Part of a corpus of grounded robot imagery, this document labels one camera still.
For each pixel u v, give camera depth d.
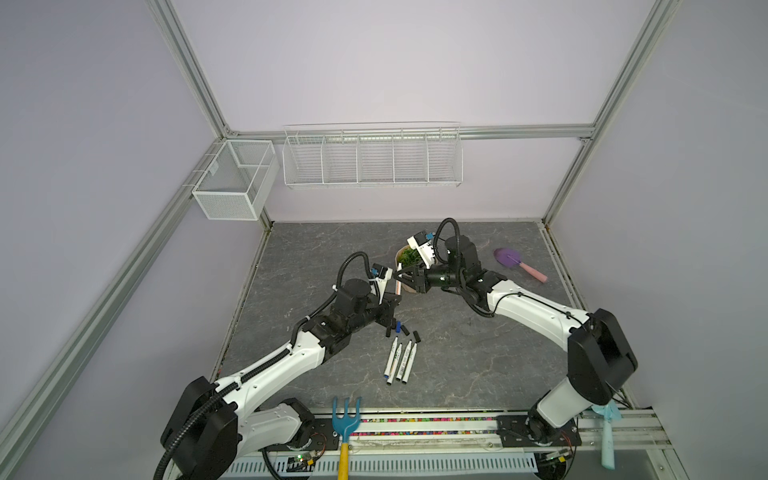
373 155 0.97
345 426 0.74
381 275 0.68
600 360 0.44
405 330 0.91
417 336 0.91
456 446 0.74
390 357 0.86
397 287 0.79
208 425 0.39
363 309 0.63
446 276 0.69
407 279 0.76
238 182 0.96
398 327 0.91
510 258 1.08
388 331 0.91
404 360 0.85
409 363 0.85
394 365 0.84
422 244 0.72
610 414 0.75
